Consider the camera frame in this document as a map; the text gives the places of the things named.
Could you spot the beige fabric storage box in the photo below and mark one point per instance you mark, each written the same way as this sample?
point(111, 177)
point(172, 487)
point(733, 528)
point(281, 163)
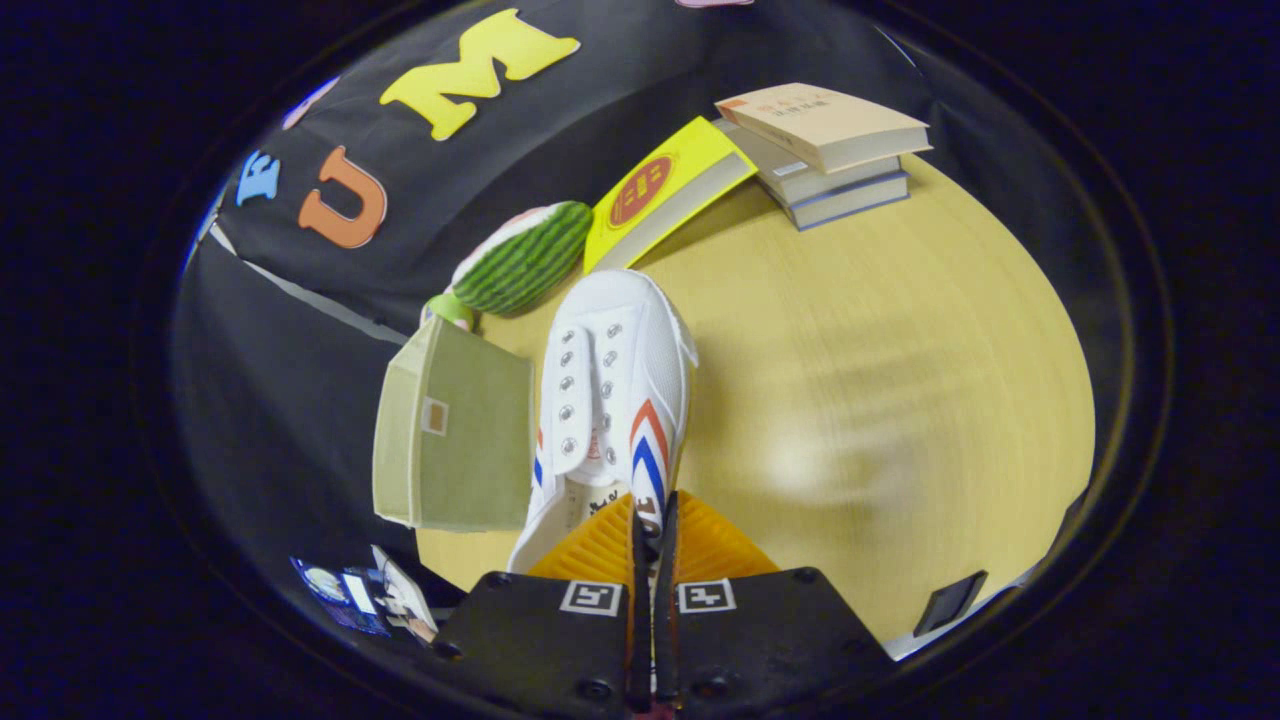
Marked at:
point(465, 440)

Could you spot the blue cover book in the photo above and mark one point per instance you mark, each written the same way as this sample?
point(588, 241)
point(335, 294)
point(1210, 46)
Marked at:
point(850, 203)

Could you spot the white striped canvas shoe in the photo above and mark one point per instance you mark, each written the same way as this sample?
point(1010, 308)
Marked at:
point(640, 350)

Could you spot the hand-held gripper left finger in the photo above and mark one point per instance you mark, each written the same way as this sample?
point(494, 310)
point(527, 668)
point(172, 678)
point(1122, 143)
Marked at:
point(550, 640)

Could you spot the blue printed packet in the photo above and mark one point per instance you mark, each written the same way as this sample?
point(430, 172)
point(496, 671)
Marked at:
point(335, 590)

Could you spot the watermelon slice plush toy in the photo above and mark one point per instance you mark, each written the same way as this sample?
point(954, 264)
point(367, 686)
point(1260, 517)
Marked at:
point(525, 260)

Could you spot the white printed card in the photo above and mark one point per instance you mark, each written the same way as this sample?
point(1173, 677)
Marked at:
point(405, 600)

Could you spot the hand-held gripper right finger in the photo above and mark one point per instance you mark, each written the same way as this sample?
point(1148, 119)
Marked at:
point(770, 640)

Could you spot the tan cover book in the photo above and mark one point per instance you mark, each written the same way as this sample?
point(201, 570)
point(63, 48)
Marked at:
point(820, 120)

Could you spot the small black flat device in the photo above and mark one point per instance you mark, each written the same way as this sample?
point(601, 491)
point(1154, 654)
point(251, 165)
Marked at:
point(950, 603)

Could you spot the grey cover book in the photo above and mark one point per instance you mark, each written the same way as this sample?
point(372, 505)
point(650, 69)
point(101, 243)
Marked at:
point(790, 165)

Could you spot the yellow book with red circle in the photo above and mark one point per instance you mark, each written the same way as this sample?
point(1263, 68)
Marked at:
point(650, 185)

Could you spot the pink and green plush toy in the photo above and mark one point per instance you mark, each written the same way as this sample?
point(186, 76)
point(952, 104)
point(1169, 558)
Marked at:
point(450, 310)

